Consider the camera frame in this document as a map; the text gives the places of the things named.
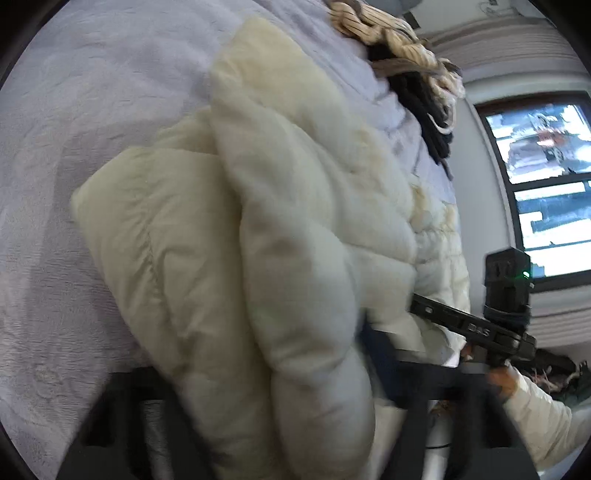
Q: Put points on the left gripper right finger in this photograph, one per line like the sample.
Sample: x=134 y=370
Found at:
x=411 y=386

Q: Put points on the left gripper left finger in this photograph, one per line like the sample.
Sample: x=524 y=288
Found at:
x=138 y=429

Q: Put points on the cream white puffer jacket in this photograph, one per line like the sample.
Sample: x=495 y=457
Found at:
x=242 y=247

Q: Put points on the white sleeve right forearm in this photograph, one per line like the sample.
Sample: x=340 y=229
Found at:
x=550 y=429

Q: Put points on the black folded clothes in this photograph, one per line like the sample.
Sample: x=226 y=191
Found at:
x=408 y=80

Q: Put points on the person's right hand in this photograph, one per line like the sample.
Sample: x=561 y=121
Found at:
x=501 y=377

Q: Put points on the black framed window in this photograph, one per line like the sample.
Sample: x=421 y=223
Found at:
x=541 y=145

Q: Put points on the beige striped garment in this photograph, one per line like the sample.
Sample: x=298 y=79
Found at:
x=405 y=52

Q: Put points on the lavender plush bed blanket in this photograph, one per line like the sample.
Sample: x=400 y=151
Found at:
x=99 y=77

